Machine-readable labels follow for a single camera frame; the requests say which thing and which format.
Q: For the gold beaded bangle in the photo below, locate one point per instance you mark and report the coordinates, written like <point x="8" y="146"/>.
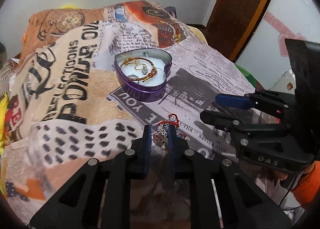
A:
<point x="124" y="63"/>

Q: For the yellow pillow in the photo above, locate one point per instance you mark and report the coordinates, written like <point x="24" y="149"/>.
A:
<point x="70" y="6"/>

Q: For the yellow cloth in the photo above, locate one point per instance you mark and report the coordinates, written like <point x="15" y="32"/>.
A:
<point x="3" y="144"/>

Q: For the brown wooden door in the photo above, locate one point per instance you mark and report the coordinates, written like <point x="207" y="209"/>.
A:
<point x="242" y="9"/>

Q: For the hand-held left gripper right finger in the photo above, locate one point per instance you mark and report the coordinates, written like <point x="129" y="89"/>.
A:
<point x="172" y="149"/>

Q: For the printed blanket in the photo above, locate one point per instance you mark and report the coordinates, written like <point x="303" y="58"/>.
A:
<point x="75" y="94"/>

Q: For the dark blue cloth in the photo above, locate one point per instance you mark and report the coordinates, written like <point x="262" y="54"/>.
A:
<point x="172" y="10"/>

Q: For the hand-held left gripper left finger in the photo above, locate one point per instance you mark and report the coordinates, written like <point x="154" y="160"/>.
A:
<point x="147" y="149"/>

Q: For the person's right forearm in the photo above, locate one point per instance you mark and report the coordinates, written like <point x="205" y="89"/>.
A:
<point x="308" y="186"/>

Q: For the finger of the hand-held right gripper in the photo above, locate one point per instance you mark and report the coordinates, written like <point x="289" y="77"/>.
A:
<point x="230" y="100"/>
<point x="220" y="121"/>

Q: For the white bag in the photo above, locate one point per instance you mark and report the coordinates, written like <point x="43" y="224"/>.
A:
<point x="283" y="81"/>

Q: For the purple heart-shaped tin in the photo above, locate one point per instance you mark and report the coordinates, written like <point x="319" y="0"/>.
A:
<point x="147" y="91"/>

